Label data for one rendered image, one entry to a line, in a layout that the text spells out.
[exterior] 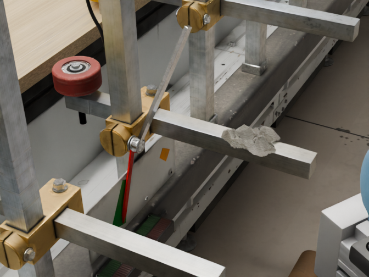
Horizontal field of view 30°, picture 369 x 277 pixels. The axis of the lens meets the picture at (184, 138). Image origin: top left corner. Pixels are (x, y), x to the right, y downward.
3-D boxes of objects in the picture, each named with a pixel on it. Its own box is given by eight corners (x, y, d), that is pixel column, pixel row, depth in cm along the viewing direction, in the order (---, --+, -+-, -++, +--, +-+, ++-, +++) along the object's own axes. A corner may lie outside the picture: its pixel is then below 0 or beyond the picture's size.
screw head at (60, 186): (71, 186, 96) (70, 179, 96) (61, 194, 95) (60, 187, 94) (59, 181, 97) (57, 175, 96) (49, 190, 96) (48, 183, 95)
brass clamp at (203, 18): (238, 6, 127) (239, -19, 124) (205, 37, 118) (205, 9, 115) (208, 1, 130) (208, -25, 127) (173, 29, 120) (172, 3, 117)
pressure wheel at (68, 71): (115, 116, 121) (109, 59, 114) (88, 140, 115) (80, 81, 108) (78, 106, 124) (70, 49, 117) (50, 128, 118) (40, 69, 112)
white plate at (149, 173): (177, 171, 123) (175, 125, 117) (93, 265, 105) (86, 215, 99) (174, 170, 123) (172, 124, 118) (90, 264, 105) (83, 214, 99)
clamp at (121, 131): (171, 117, 116) (169, 92, 113) (127, 161, 106) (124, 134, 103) (142, 110, 118) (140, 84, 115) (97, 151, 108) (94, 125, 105)
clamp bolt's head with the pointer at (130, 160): (135, 223, 110) (146, 136, 106) (126, 228, 108) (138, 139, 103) (125, 220, 111) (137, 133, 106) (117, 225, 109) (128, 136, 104)
